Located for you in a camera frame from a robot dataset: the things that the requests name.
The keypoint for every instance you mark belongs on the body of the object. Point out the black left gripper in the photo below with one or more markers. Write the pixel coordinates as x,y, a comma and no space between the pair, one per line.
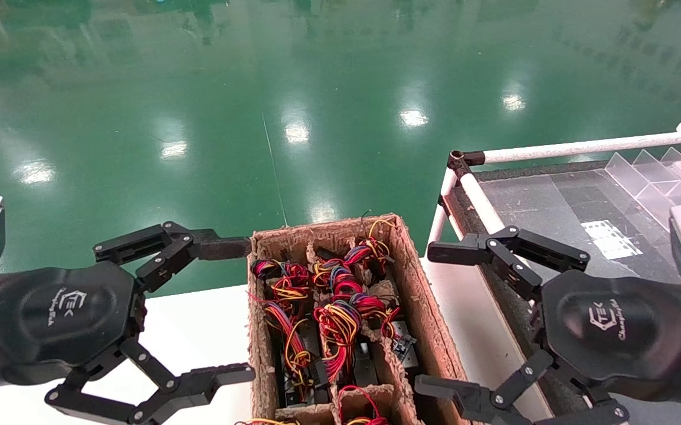
63,313

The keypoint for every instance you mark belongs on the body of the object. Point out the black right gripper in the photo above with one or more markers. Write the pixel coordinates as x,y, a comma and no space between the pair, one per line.
618,330

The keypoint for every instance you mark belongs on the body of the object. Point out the brown cardboard box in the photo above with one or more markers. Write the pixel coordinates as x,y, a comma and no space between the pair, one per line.
261,366

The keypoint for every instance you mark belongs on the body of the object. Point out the long cardboard divider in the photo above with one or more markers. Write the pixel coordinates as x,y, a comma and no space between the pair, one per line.
392,378

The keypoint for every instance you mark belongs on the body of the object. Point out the short cardboard cross divider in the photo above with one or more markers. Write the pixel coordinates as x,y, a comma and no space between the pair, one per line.
299,414

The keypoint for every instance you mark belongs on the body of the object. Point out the black corner pipe connector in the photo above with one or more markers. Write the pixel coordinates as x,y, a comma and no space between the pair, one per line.
461,160

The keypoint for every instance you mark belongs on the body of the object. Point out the clear acrylic divider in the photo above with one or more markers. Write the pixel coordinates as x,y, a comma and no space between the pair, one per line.
653,177

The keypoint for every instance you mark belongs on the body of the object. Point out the white frame leg pipe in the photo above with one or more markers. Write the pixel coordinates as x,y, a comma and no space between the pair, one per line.
438,227

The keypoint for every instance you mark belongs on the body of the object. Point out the white lengthwise frame pipe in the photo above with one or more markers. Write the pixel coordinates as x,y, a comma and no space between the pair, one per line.
482,203

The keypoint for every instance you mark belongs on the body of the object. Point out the white crosswise frame pipe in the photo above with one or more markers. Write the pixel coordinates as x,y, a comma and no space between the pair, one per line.
582,146

